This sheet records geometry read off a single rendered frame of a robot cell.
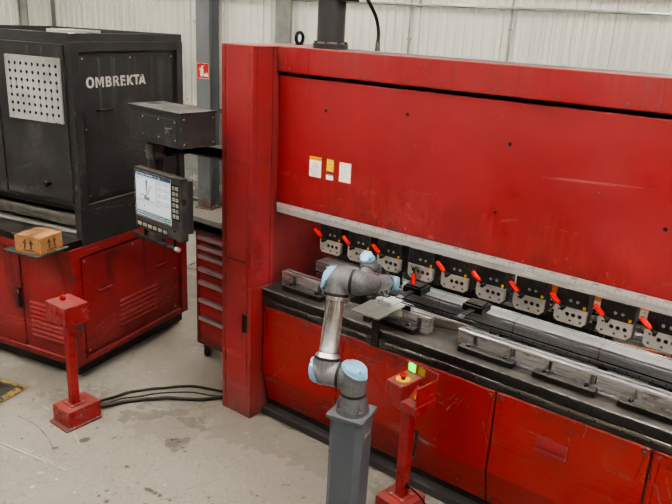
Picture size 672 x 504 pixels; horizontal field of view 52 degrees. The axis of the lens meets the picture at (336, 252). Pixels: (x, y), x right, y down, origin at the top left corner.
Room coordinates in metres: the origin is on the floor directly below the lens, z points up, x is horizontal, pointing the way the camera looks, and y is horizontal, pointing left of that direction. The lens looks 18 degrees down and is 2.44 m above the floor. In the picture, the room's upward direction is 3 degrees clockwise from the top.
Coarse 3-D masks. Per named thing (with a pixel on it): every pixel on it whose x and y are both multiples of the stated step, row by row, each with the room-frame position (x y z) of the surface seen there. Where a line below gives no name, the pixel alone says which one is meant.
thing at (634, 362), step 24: (336, 264) 4.16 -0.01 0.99; (432, 288) 3.82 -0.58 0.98; (432, 312) 3.70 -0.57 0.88; (456, 312) 3.60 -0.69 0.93; (504, 312) 3.51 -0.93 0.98; (528, 336) 3.35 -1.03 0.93; (552, 336) 3.27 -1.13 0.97; (576, 336) 3.25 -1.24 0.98; (600, 360) 3.13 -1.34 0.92; (624, 360) 3.05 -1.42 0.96; (648, 360) 3.01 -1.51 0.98
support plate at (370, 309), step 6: (372, 300) 3.55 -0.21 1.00; (360, 306) 3.46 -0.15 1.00; (366, 306) 3.46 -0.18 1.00; (372, 306) 3.47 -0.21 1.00; (378, 306) 3.47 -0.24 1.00; (384, 306) 3.47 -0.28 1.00; (396, 306) 3.48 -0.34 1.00; (402, 306) 3.49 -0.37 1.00; (354, 312) 3.39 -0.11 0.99; (360, 312) 3.38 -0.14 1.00; (366, 312) 3.38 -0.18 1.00; (372, 312) 3.38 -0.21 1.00; (378, 312) 3.39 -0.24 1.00; (384, 312) 3.39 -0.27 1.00; (390, 312) 3.40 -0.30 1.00; (372, 318) 3.32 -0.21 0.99; (378, 318) 3.31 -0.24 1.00
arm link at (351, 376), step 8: (344, 360) 2.80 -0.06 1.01; (352, 360) 2.81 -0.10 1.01; (344, 368) 2.74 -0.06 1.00; (352, 368) 2.74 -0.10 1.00; (360, 368) 2.76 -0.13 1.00; (336, 376) 2.75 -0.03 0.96; (344, 376) 2.74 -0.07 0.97; (352, 376) 2.72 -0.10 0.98; (360, 376) 2.72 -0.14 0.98; (336, 384) 2.74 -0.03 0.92; (344, 384) 2.73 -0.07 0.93; (352, 384) 2.72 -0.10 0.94; (360, 384) 2.72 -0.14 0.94; (344, 392) 2.73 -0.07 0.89; (352, 392) 2.72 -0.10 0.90; (360, 392) 2.73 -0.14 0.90
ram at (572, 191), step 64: (320, 128) 3.87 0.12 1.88; (384, 128) 3.61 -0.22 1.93; (448, 128) 3.39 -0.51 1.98; (512, 128) 3.20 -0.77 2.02; (576, 128) 3.02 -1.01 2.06; (640, 128) 2.87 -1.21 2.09; (320, 192) 3.86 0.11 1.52; (384, 192) 3.60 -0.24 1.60; (448, 192) 3.37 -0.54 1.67; (512, 192) 3.17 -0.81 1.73; (576, 192) 3.00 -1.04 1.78; (640, 192) 2.84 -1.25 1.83; (448, 256) 3.35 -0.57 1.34; (512, 256) 3.15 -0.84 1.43; (576, 256) 2.97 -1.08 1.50; (640, 256) 2.81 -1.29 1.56
